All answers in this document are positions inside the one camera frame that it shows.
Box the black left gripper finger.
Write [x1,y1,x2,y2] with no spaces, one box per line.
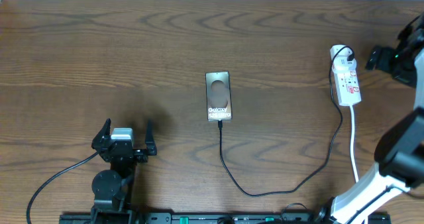
[144,120,156,150]
[91,119,111,148]

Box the gold Galaxy smartphone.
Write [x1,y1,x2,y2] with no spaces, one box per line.
[205,71,233,121]

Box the black charger cable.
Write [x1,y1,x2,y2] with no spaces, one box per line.
[217,45,356,197]

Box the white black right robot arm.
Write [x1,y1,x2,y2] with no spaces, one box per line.
[314,15,423,223]

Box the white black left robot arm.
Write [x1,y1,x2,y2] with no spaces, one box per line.
[88,119,157,224]

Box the white power strip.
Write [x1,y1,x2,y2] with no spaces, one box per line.
[330,44,362,107]

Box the white power strip cord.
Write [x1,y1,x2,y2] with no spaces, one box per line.
[349,105,369,224]

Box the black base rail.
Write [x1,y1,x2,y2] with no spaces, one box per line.
[59,211,392,224]

